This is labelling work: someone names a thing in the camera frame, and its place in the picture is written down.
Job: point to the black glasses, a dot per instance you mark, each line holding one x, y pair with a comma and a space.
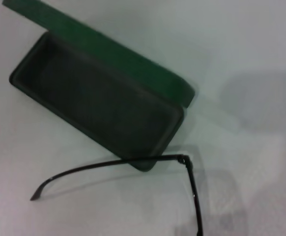
186, 159

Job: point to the green glasses case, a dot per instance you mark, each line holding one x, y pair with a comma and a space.
96, 103

